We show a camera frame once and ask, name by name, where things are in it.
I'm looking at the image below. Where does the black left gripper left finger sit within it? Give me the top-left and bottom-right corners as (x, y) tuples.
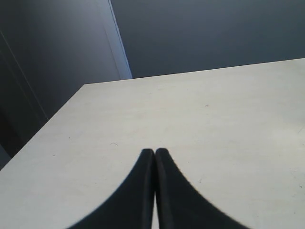
(70, 149), (156, 229)

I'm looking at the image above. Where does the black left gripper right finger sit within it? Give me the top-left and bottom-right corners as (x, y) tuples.
(155, 148), (246, 229)

